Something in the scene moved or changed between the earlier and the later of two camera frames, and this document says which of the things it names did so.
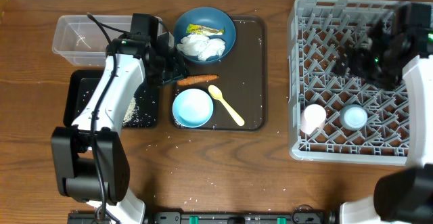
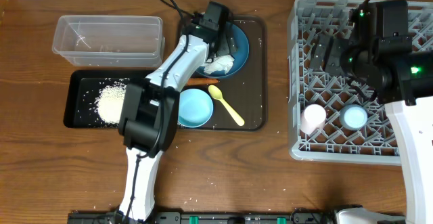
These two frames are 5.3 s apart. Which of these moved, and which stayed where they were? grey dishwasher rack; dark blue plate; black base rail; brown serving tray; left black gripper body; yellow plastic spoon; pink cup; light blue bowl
Moved: left black gripper body; dark blue plate
Stayed: black base rail; light blue bowl; brown serving tray; grey dishwasher rack; pink cup; yellow plastic spoon
